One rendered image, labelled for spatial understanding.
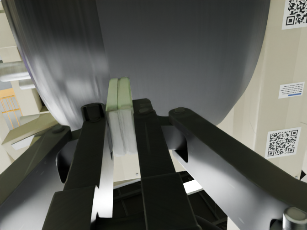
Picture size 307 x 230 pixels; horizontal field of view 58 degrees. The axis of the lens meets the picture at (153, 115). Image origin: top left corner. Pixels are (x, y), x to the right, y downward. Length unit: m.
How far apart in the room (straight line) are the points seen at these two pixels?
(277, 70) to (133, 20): 0.37
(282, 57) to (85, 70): 0.39
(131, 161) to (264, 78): 0.53
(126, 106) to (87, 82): 0.16
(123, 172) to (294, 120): 0.56
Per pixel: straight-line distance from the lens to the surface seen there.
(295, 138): 0.69
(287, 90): 0.61
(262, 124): 0.63
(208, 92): 0.34
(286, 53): 0.58
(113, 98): 0.17
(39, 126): 1.05
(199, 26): 0.29
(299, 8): 0.56
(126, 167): 0.94
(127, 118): 0.15
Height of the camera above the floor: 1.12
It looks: 30 degrees up
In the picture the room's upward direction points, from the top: 174 degrees clockwise
